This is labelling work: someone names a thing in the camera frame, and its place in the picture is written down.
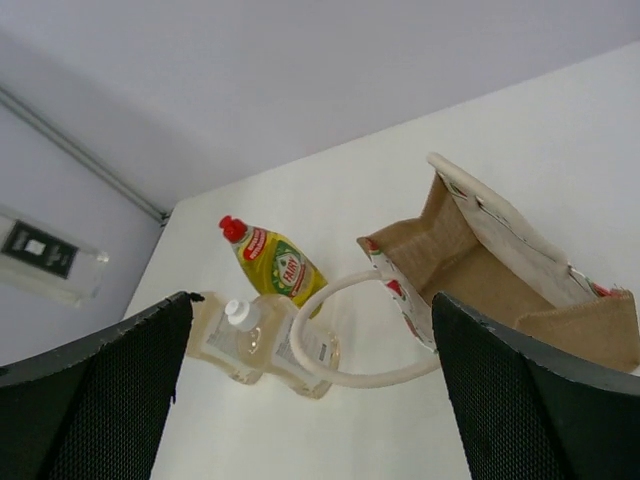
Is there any burlap watermelon canvas bag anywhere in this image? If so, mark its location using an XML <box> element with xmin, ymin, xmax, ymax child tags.
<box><xmin>291</xmin><ymin>153</ymin><xmax>639</xmax><ymax>389</ymax></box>

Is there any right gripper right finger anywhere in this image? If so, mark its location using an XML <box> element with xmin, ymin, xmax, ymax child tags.
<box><xmin>432</xmin><ymin>292</ymin><xmax>639</xmax><ymax>479</ymax></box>

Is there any pale bottle white cap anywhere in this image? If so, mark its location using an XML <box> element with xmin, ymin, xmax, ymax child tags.
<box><xmin>254</xmin><ymin>295</ymin><xmax>340</xmax><ymax>400</ymax></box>

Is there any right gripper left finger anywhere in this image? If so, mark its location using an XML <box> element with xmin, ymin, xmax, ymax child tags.
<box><xmin>1</xmin><ymin>291</ymin><xmax>204</xmax><ymax>479</ymax></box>

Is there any yellow bottle white cap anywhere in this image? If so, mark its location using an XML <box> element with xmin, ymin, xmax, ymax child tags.
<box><xmin>186</xmin><ymin>292</ymin><xmax>262</xmax><ymax>385</ymax></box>

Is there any square bottle grey cap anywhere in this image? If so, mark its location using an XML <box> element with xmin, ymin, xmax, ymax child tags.
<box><xmin>1</xmin><ymin>205</ymin><xmax>109</xmax><ymax>307</ymax></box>

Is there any left aluminium frame post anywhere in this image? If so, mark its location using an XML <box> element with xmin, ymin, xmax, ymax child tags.
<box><xmin>1</xmin><ymin>83</ymin><xmax>170</xmax><ymax>226</ymax></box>

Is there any yellow bottle red cap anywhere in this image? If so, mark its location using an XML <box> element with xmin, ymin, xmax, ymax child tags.
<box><xmin>219</xmin><ymin>215</ymin><xmax>328</xmax><ymax>308</ymax></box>

